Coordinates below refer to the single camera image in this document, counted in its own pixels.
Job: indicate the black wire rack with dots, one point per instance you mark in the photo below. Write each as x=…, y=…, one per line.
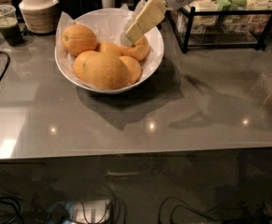
x=202, y=25

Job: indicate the stack of paper bowls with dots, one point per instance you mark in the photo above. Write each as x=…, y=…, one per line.
x=40, y=16

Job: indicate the white ceramic bowl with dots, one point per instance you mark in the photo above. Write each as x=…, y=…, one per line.
x=110, y=90

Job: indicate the white paper bowl liner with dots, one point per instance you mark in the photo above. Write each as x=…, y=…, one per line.
x=104, y=22

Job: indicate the small centre orange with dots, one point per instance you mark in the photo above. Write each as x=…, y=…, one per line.
x=109, y=48

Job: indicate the plastic cup green drink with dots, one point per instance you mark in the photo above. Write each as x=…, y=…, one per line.
x=9, y=26

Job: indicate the green packet in rack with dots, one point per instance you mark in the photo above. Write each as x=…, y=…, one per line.
x=231, y=4

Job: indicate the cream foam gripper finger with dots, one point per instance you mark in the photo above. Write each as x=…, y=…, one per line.
x=146, y=16

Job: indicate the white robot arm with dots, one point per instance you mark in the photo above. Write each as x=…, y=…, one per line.
x=147, y=15

